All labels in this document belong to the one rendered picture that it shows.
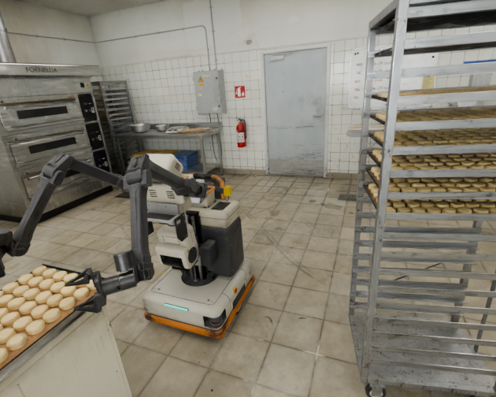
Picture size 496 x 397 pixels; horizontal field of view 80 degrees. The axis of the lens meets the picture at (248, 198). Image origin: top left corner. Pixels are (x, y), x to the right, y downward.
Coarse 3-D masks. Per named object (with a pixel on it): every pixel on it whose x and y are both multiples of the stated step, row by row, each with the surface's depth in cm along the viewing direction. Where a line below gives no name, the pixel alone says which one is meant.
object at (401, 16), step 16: (400, 0) 92; (400, 16) 93; (400, 32) 95; (400, 48) 96; (400, 64) 98; (400, 80) 99; (384, 128) 108; (384, 144) 108; (384, 160) 110; (384, 176) 112; (384, 192) 114; (384, 208) 116; (384, 224) 119; (368, 288) 134; (368, 304) 134; (368, 320) 137; (368, 336) 141; (368, 352) 144
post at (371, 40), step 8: (368, 24) 135; (368, 32) 135; (368, 40) 135; (368, 48) 136; (368, 64) 138; (368, 80) 141; (368, 88) 142; (368, 104) 145; (368, 120) 147; (360, 152) 155; (360, 160) 155; (360, 176) 158; (360, 192) 162; (360, 208) 165; (360, 224) 168; (360, 232) 170; (352, 264) 180; (352, 272) 180; (352, 288) 185; (352, 312) 191
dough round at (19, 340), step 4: (16, 336) 90; (20, 336) 90; (24, 336) 90; (8, 340) 89; (12, 340) 88; (16, 340) 88; (20, 340) 88; (24, 340) 89; (8, 344) 87; (12, 344) 87; (16, 344) 87; (20, 344) 88; (24, 344) 89; (8, 348) 88; (12, 348) 87; (16, 348) 87
